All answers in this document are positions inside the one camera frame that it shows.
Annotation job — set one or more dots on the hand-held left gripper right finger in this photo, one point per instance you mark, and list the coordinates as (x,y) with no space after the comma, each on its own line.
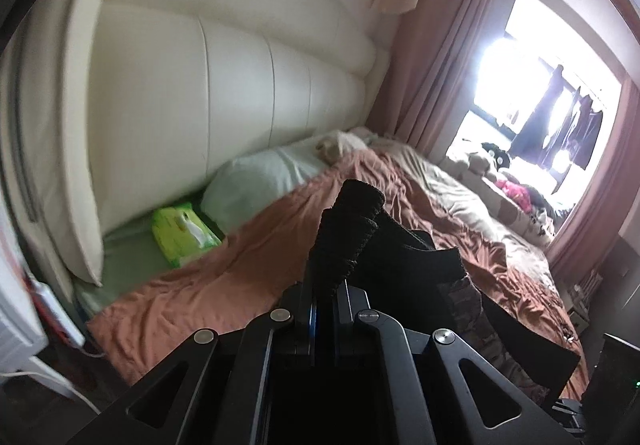
(345,325)

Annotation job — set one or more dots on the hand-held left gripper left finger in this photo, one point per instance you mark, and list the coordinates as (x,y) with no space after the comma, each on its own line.
(311,325)

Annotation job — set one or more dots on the black t-shirt patterned trim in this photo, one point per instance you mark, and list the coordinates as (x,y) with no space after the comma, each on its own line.
(400,245)

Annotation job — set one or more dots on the white nightstand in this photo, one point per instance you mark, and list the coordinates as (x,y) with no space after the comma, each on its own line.
(582,307)

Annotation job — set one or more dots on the brown blanket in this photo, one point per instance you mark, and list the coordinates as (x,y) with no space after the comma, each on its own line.
(240,265)

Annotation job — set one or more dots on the pale pillow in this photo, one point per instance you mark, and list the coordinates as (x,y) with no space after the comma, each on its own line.
(255,185)

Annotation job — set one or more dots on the green tissue pack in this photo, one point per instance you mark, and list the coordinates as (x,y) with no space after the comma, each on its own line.
(180,235)

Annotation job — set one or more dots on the cream duvet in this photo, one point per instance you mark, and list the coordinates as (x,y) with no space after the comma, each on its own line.
(450,190)

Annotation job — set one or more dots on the dark cushion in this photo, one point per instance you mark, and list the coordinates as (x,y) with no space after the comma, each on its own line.
(547,201)

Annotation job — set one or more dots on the cream plush toy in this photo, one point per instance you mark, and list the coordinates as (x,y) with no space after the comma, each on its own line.
(340,145)

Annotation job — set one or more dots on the pale green bed sheet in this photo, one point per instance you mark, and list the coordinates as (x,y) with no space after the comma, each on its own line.
(125,265)

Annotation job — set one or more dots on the pink plush toy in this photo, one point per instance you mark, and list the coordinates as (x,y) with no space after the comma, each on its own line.
(515,190)

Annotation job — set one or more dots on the beige plush toy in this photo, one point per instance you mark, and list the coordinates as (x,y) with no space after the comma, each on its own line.
(472,166)

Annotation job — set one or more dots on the black and white plush toy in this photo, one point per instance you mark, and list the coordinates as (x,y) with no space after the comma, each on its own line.
(495,154)

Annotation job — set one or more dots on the hanging dark garment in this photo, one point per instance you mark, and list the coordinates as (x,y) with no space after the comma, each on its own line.
(542,120)
(587,135)

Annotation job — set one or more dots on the cream padded headboard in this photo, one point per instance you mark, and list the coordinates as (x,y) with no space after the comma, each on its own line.
(225,90)

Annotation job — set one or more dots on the white power strip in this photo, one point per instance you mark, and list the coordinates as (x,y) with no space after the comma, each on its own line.
(57,312)

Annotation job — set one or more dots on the white box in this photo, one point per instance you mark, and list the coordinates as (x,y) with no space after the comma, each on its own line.
(20,340)

